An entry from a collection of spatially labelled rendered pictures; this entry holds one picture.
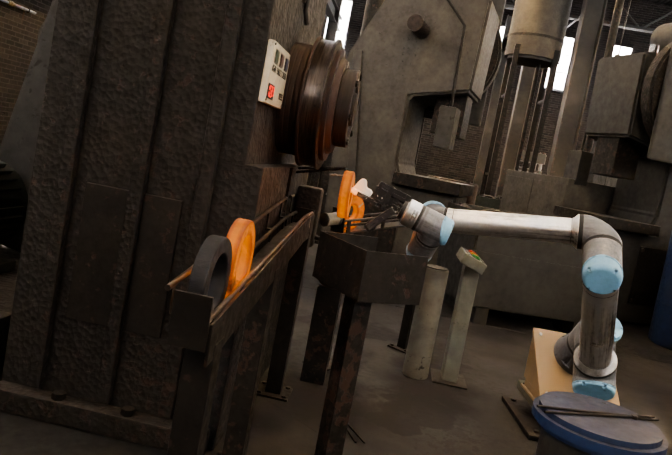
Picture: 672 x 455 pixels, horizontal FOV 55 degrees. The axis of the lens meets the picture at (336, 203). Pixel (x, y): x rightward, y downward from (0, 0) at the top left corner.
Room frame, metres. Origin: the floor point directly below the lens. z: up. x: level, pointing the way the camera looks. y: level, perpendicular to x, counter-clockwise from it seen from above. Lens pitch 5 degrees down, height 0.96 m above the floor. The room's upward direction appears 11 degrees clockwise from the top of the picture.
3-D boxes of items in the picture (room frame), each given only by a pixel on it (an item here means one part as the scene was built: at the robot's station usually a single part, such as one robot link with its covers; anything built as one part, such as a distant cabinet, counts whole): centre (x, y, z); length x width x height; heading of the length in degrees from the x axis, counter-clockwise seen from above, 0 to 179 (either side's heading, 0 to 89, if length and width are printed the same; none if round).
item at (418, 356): (2.92, -0.51, 0.26); 0.12 x 0.12 x 0.52
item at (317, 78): (2.33, 0.12, 1.11); 0.47 x 0.06 x 0.47; 175
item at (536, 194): (6.26, -2.07, 0.55); 1.10 x 0.53 x 1.10; 15
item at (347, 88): (2.33, 0.02, 1.11); 0.28 x 0.06 x 0.28; 175
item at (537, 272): (4.66, -1.37, 0.39); 1.03 x 0.83 x 0.77; 100
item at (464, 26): (5.23, -0.62, 1.36); 1.37 x 1.17 x 2.71; 71
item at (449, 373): (2.95, -0.67, 0.31); 0.24 x 0.16 x 0.62; 175
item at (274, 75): (2.01, 0.26, 1.15); 0.26 x 0.02 x 0.18; 175
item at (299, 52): (2.34, 0.20, 1.12); 0.47 x 0.10 x 0.47; 175
